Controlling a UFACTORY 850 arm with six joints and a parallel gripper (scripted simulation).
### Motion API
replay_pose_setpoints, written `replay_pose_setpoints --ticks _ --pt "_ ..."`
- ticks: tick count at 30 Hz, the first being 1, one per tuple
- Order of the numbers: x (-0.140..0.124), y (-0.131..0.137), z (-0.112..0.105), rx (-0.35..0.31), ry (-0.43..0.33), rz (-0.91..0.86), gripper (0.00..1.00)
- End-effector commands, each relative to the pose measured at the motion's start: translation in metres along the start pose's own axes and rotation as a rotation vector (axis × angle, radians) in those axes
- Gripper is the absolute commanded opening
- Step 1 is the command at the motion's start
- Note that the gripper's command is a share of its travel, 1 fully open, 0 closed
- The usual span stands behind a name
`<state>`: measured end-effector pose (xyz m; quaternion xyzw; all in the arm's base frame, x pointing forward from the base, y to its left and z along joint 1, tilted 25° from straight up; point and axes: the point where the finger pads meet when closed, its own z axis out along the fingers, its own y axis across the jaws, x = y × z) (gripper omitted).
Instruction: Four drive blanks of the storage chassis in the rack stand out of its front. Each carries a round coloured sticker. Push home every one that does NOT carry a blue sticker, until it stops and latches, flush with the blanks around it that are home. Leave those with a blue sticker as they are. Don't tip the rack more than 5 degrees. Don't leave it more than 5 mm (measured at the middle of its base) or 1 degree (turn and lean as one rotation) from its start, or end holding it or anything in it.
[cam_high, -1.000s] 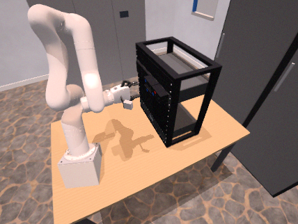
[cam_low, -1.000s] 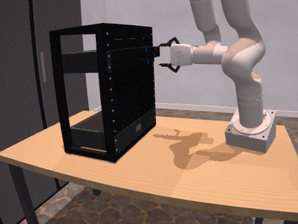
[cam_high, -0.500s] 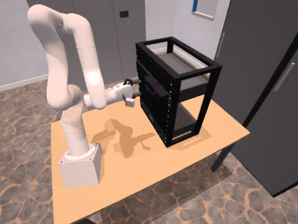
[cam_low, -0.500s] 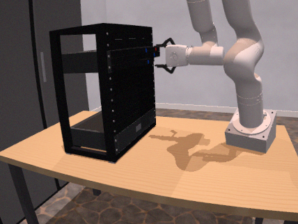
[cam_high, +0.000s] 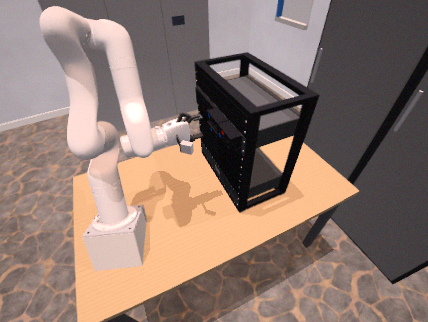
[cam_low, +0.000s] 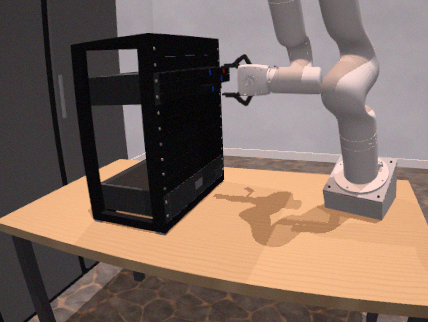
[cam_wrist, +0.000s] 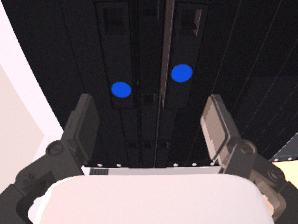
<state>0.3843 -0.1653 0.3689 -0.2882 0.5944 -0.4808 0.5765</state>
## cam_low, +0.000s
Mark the black server rack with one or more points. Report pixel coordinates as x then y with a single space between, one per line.
183 139

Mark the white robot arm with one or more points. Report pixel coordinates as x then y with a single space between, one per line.
344 88

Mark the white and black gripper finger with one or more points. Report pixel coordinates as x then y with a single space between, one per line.
237 61
238 98

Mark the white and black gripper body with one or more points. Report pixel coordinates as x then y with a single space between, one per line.
252 80

